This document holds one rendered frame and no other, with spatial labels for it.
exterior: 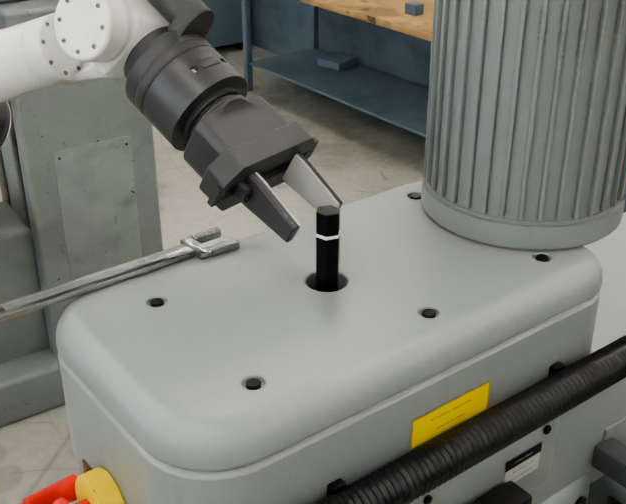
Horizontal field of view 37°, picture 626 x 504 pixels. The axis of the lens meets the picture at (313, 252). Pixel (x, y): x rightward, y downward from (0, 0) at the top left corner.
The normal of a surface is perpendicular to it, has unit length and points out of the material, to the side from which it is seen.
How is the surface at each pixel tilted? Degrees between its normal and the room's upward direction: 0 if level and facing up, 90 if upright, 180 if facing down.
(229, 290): 0
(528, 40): 90
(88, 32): 73
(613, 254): 0
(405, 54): 90
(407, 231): 0
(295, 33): 90
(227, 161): 52
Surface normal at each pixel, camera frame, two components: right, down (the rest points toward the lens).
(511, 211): -0.28, 0.45
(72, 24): -0.47, 0.14
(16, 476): 0.00, -0.88
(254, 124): 0.39, -0.62
